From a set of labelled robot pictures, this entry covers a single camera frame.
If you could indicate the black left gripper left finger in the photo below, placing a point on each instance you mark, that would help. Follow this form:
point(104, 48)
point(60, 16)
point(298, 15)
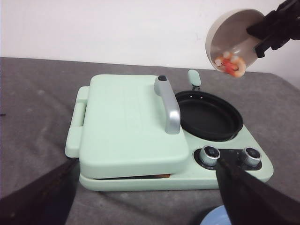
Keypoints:
point(45, 201)

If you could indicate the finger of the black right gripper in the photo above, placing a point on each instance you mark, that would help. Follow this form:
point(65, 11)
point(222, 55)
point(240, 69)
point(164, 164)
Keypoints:
point(264, 27)

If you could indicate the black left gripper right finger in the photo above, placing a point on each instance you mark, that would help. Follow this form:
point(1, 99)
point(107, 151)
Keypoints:
point(249, 201)

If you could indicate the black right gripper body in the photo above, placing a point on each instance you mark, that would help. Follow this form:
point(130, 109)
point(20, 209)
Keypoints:
point(287, 28)

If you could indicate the cream ribbed bowl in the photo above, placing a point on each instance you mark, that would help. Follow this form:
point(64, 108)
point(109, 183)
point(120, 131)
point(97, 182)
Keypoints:
point(229, 34)

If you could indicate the orange shrimp piece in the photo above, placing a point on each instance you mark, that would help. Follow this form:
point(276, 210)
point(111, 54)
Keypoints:
point(224, 62)
point(240, 63)

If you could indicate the white bread slice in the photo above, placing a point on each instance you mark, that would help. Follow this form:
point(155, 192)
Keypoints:
point(160, 176)

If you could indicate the mint breakfast maker lid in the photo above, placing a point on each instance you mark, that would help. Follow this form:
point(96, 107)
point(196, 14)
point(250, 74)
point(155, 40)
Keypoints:
point(123, 132)

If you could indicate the mint green breakfast maker base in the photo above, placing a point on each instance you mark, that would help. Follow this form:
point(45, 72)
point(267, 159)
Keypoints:
point(196, 175)

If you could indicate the blue round plate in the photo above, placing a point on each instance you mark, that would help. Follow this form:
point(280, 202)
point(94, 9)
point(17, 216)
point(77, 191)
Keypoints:
point(217, 216)

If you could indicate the right silver control knob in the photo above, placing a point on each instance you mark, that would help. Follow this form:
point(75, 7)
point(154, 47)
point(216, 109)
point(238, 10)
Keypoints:
point(251, 156)

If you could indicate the silver control knob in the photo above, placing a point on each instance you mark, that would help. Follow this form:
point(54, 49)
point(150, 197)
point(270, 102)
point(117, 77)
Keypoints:
point(209, 155)
point(251, 156)

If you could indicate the left silver control knob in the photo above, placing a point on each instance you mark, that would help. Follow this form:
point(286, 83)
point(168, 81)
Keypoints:
point(209, 155)

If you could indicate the black frying pan green handle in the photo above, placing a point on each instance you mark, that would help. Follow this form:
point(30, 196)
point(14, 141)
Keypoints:
point(205, 115)

